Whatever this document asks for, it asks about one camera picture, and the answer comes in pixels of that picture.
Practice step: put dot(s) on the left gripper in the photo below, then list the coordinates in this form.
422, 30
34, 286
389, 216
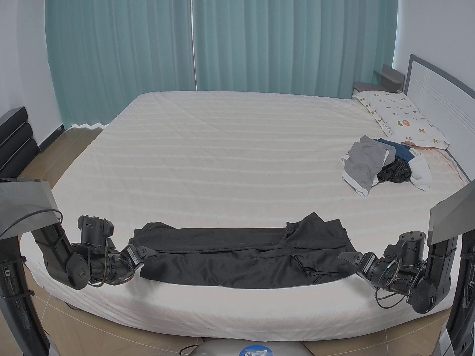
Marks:
128, 260

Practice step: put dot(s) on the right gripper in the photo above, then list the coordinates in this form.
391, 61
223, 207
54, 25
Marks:
371, 269

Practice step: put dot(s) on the black T-shirt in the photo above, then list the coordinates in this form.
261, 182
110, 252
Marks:
241, 254

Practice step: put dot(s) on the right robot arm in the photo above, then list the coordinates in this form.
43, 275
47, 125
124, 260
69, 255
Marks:
451, 217

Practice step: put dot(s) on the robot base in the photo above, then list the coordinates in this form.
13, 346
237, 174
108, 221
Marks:
252, 348

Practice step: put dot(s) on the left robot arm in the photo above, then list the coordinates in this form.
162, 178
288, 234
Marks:
26, 202

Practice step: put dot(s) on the pile of clothes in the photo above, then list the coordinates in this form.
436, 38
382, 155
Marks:
365, 161

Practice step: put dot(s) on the bed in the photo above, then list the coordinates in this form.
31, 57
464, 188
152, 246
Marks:
222, 154

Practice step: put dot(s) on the white printed pillow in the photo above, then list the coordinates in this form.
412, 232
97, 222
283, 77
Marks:
399, 117

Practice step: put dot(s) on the black chest of drawers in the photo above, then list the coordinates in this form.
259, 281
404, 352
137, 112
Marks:
15, 143

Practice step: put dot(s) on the dark grey bedside table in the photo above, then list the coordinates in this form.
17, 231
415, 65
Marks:
382, 76

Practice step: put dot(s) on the blue-green curtain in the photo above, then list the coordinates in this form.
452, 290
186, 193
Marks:
293, 32
118, 43

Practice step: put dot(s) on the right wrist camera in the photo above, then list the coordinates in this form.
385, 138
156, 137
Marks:
390, 252

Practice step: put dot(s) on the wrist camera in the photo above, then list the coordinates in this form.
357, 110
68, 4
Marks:
390, 252
107, 227

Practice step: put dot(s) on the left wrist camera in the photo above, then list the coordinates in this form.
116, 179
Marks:
107, 227

